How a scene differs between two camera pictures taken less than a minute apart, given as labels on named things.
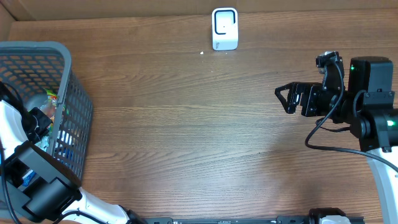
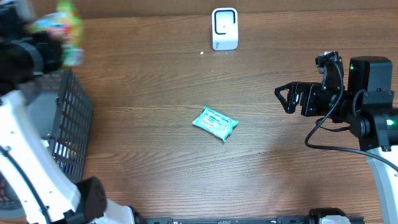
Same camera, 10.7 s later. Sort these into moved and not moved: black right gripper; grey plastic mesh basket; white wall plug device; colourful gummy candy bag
Moved: colourful gummy candy bag
Not moved: white wall plug device; black right gripper; grey plastic mesh basket
